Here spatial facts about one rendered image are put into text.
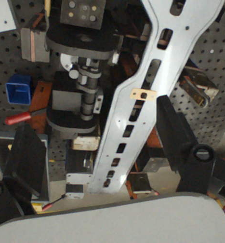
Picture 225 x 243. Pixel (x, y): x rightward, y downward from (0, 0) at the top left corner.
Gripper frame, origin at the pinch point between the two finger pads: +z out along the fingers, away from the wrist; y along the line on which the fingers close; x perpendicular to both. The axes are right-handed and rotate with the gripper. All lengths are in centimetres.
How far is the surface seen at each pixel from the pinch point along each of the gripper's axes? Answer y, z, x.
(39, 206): -37, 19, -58
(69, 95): -7.2, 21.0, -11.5
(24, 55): -15.3, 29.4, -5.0
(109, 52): 2.0, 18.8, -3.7
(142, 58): 10.6, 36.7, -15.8
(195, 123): 48, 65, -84
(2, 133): -25.7, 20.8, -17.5
